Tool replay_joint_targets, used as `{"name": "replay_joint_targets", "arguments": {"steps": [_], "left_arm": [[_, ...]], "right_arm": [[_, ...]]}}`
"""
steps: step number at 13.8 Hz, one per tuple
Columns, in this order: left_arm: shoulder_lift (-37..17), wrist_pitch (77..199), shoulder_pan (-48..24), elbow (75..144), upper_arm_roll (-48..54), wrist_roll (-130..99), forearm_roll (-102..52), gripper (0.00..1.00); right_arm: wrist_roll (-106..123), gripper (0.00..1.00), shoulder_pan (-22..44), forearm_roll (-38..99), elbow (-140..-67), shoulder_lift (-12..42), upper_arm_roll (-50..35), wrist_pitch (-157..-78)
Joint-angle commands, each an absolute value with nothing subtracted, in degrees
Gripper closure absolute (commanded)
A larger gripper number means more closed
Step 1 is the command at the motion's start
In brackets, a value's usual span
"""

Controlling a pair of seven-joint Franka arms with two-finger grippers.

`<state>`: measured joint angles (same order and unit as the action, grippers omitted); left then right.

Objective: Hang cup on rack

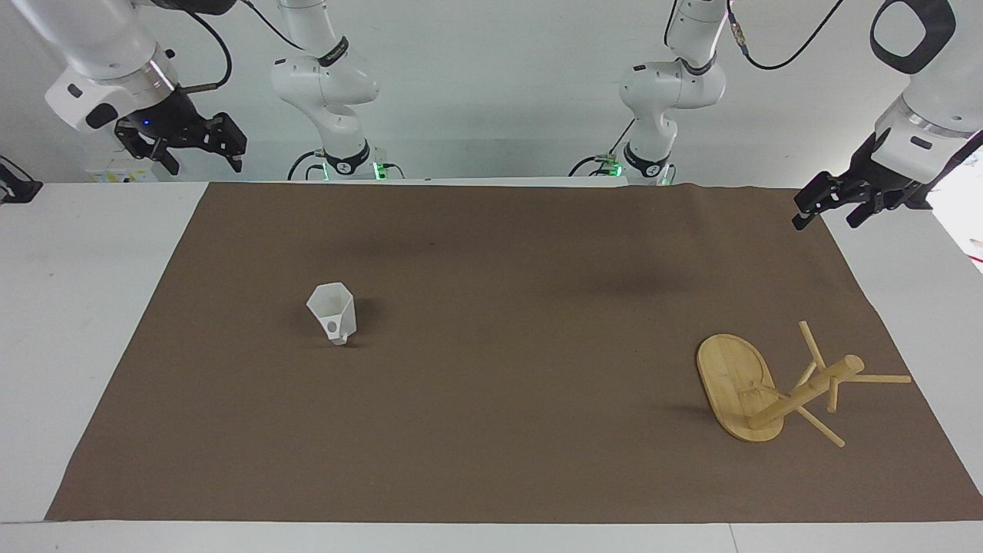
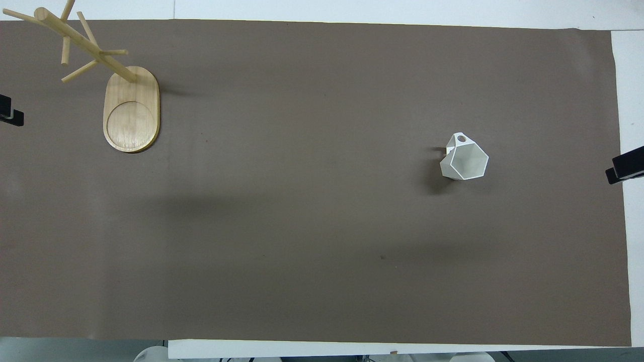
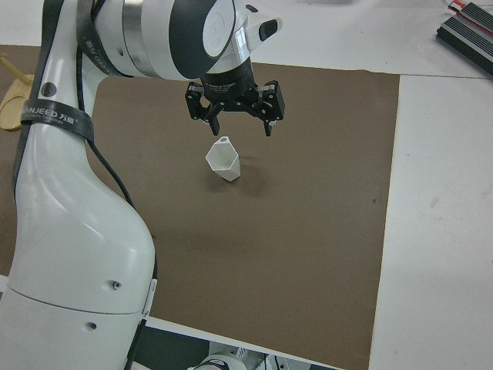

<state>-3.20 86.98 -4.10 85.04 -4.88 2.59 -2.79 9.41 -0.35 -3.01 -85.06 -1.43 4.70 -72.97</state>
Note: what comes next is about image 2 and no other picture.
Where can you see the black stand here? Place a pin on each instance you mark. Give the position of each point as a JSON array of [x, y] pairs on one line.
[[628, 166], [10, 114]]

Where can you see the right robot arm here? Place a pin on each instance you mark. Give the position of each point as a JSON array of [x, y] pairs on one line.
[[453, 358]]

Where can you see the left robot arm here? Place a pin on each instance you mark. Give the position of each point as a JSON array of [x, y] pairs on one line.
[[151, 353]]

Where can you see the wooden cup rack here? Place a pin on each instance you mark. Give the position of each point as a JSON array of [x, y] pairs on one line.
[[132, 115]]

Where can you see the white faceted cup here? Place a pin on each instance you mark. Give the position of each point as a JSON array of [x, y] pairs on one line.
[[467, 160]]

